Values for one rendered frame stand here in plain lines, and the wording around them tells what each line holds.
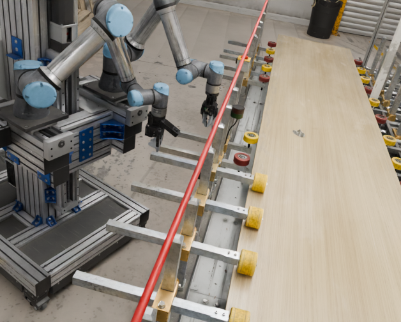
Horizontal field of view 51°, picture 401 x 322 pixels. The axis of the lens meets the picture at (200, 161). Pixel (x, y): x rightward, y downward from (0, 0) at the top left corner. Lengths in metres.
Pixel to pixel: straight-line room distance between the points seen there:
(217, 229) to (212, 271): 0.27
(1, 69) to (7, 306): 1.21
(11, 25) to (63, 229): 1.15
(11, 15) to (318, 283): 1.71
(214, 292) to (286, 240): 0.37
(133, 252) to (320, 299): 1.53
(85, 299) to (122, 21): 1.50
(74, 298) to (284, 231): 1.31
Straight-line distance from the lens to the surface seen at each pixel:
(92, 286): 1.31
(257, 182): 1.81
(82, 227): 2.61
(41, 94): 1.75
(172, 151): 2.13
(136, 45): 2.27
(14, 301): 2.55
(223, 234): 2.03
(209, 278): 1.81
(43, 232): 2.57
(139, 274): 2.63
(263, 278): 1.48
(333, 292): 1.54
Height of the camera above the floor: 1.94
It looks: 31 degrees down
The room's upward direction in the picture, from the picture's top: 10 degrees clockwise
